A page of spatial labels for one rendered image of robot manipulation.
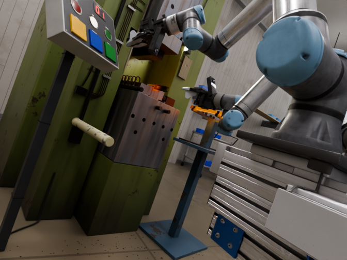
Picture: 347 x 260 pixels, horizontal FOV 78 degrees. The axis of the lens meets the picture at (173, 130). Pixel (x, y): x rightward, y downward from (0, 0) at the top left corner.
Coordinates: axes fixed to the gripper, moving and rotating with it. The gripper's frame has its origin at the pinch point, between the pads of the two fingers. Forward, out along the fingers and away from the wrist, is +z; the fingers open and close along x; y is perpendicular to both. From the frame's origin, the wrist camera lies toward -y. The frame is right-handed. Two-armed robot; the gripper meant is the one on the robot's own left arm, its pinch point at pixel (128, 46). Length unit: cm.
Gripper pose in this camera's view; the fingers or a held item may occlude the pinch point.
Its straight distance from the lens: 106.5
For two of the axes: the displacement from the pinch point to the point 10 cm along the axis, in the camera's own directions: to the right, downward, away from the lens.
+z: -9.3, 2.0, 3.0
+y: -1.5, -9.7, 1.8
